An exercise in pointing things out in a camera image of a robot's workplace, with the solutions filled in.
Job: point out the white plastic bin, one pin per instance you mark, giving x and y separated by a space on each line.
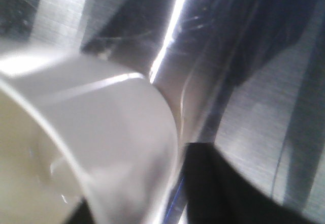
76 129

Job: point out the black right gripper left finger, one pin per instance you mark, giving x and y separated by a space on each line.
82 215

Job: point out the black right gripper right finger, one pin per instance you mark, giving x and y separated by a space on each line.
216 193

